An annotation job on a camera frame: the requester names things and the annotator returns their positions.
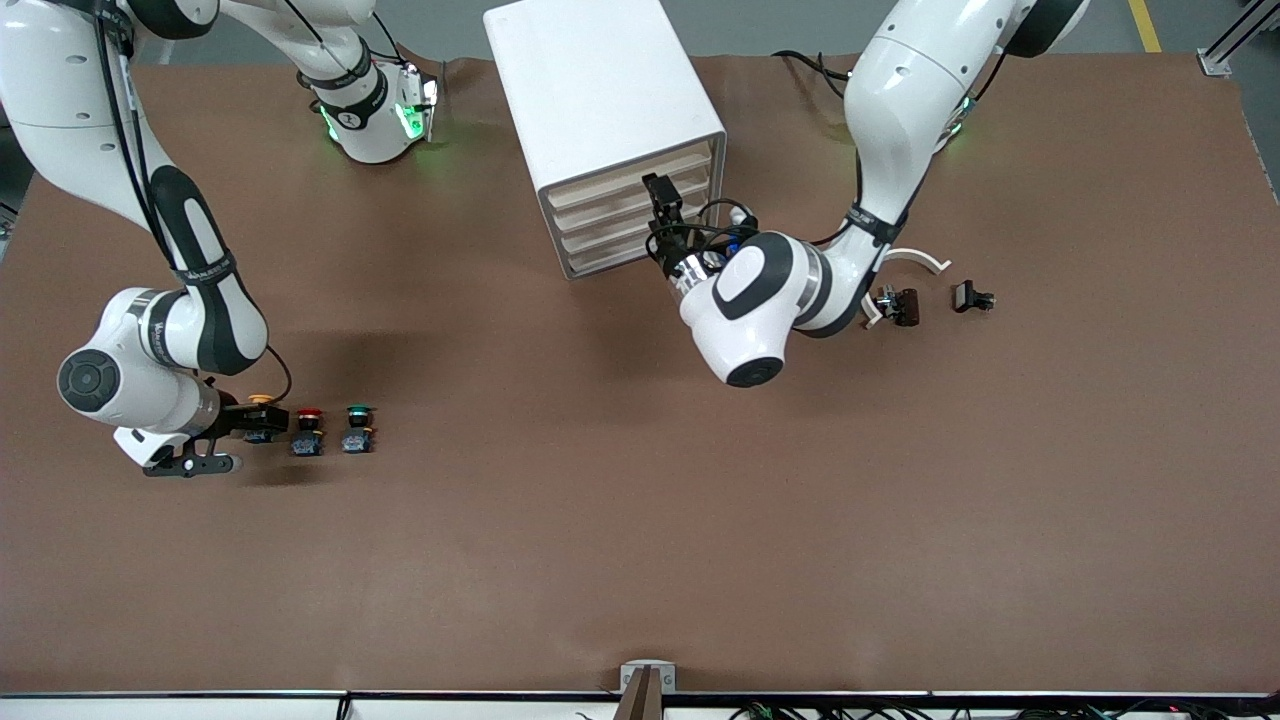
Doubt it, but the white curved plastic piece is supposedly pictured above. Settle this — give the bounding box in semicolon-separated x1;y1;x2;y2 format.
860;247;953;326

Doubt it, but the aluminium frame profile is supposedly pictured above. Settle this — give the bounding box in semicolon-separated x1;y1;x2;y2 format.
1197;0;1280;78

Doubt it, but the red push button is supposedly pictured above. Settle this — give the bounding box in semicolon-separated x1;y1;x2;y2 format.
290;406;326;458

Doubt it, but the black switch component with metal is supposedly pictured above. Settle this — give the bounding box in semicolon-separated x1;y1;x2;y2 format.
872;285;921;328

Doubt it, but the black base cable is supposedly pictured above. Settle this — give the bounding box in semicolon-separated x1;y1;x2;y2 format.
770;48;859;91

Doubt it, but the yellow push button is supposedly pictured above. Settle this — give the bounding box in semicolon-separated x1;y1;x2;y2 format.
245;393;286;444

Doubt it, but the grey metal bracket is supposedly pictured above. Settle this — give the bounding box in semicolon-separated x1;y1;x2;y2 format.
619;660;677;693

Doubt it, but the green push button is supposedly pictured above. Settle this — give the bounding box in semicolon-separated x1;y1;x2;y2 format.
340;404;377;455

